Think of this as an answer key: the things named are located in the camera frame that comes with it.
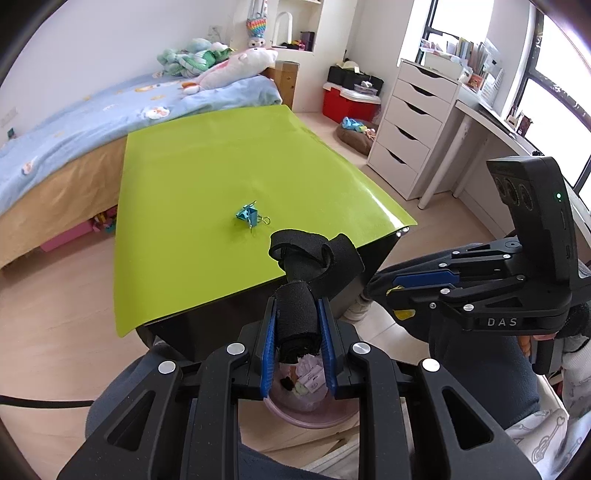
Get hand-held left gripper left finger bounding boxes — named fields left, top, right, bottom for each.
left=55, top=295, right=279, bottom=480

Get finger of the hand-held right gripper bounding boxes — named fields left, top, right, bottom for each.
left=392, top=237, right=527, bottom=289
left=385, top=276, right=528, bottom=324

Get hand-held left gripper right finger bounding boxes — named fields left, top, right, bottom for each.
left=318, top=298, right=543, bottom=480

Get purple printed card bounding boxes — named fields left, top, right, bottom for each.
left=298, top=364, right=325, bottom=394

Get black fabric strap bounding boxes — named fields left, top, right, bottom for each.
left=268, top=229, right=365, bottom=365

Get mauve plastic waste bin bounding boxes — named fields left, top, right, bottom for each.
left=265, top=355, right=361, bottom=428

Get person's right hand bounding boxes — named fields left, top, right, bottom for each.
left=517, top=300, right=591, bottom=365

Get white shoe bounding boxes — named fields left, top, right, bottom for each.
left=344, top=295, right=372, bottom=321

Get small photo frames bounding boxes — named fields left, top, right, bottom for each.
left=505, top=111, right=534, bottom=137

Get dark-framed window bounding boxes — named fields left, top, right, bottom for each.
left=399, top=0, right=495, bottom=68
left=499, top=9, right=591, bottom=190

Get white desk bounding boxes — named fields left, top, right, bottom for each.
left=418, top=90, right=591, bottom=210

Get white drawer cabinet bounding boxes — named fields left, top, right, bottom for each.
left=367, top=58, right=467, bottom=200

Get brown pet bed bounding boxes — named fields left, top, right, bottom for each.
left=335, top=117, right=380, bottom=155

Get green-topped black table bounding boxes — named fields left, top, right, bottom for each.
left=113, top=104, right=419, bottom=370

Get row of books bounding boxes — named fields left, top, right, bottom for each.
left=445, top=37, right=504, bottom=84

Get white storage box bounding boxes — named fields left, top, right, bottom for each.
left=422, top=48, right=467, bottom=77

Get red cooler box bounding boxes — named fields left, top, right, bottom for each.
left=322, top=80, right=383, bottom=124

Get white patterned garment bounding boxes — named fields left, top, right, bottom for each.
left=503, top=342, right=591, bottom=480

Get colourful toy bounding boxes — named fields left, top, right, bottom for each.
left=92, top=210, right=118, bottom=234

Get black bag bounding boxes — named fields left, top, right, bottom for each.
left=328, top=65, right=385, bottom=93

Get white built-in shelf unit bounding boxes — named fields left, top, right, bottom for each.
left=265, top=0, right=356, bottom=114

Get pink box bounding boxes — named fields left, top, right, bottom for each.
left=41, top=220, right=95, bottom=252

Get wooden nightstand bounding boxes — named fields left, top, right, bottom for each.
left=268, top=60, right=301, bottom=110

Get bed with beige skirt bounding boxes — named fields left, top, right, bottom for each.
left=0, top=71, right=283, bottom=268

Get white and pink plush toy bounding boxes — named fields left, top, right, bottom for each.
left=182, top=46, right=279, bottom=95

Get light blue printed blanket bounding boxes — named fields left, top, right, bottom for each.
left=0, top=71, right=283, bottom=215

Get white arched stand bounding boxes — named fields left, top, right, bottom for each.
left=274, top=11, right=294, bottom=48

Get rainbow hanging plush toy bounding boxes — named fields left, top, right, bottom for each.
left=246, top=16, right=269, bottom=49

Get green plush toy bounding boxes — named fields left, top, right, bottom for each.
left=157, top=38, right=232, bottom=78

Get white wire basket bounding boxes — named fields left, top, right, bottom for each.
left=478, top=67, right=504, bottom=107

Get black cable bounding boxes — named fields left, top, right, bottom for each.
left=0, top=394, right=93, bottom=409

